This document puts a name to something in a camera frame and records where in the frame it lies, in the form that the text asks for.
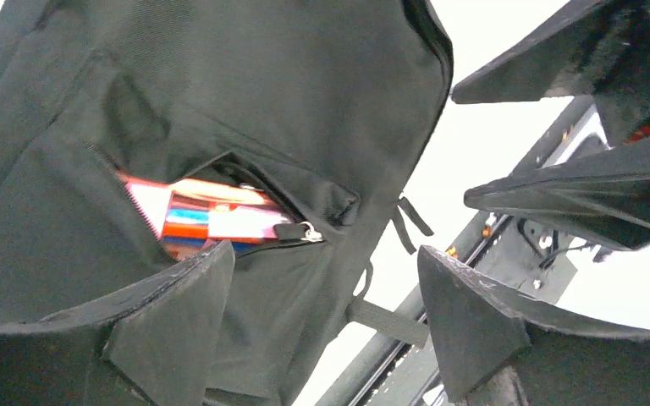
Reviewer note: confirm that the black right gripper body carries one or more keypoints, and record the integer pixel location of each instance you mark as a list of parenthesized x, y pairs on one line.
[(622, 97)]

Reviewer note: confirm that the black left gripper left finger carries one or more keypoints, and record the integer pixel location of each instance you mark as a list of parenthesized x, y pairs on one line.
[(150, 343)]

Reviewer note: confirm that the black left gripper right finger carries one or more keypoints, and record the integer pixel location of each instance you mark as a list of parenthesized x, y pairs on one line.
[(572, 359)]

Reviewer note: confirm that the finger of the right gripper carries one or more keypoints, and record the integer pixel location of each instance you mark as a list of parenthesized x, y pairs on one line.
[(569, 54), (603, 198)]

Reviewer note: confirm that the pink pencil case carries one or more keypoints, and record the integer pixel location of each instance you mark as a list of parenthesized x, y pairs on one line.
[(187, 214)]

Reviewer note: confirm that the black student backpack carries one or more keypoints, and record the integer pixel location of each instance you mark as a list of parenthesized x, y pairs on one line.
[(326, 106)]

